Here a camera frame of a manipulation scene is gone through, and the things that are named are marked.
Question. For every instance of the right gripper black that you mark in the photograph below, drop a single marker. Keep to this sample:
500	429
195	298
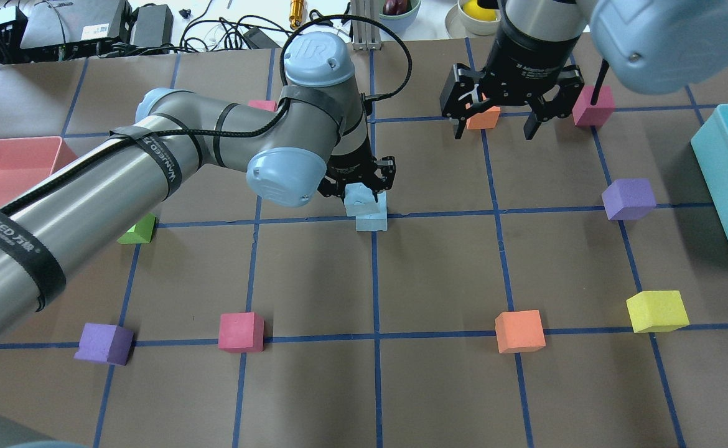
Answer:
521	70

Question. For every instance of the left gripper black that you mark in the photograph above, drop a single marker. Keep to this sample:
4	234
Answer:
350	163

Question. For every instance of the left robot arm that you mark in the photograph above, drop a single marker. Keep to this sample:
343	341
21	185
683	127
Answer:
315	142

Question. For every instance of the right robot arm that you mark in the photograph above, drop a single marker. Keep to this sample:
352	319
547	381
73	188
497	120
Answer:
653	47

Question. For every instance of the orange block right front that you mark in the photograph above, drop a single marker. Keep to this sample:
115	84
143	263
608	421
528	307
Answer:
485	120

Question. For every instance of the orange block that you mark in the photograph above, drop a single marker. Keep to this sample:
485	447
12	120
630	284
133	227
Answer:
519	332
485	120

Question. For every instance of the pink block right front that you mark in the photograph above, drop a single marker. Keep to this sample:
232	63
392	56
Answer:
585	114

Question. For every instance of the pink block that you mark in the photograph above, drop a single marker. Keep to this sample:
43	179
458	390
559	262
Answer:
241	332
267	105
585	114

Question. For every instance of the beige bowl with lemon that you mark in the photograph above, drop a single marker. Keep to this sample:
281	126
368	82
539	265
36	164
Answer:
479	19

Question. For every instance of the pink block left front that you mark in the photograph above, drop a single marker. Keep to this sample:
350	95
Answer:
267	105

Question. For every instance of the blue bowl with fruit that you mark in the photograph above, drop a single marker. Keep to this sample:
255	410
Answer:
398	15

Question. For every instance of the purple block right side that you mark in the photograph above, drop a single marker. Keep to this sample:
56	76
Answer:
628	199

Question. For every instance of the purple block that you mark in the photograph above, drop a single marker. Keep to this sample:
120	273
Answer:
628	199
105	344

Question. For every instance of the pink block left back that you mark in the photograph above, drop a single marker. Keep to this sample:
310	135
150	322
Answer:
241	332

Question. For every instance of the orange block right back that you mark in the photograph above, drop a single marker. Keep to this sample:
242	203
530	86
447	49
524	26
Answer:
519	332

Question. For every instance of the brass cylinder tool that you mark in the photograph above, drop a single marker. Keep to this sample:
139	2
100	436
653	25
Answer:
296	14

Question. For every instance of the green block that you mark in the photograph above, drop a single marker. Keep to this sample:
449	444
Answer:
141	233

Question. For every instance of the yellow block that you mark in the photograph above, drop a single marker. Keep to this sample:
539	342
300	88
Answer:
657	311

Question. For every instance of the black power adapter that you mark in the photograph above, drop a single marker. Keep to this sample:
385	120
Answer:
152	26

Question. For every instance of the purple block left side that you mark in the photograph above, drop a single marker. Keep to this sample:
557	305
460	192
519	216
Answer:
105	344

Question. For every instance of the pink tray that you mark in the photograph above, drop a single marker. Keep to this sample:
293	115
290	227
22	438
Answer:
26	161

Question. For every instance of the aluminium frame post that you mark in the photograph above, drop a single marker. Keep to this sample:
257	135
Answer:
365	36

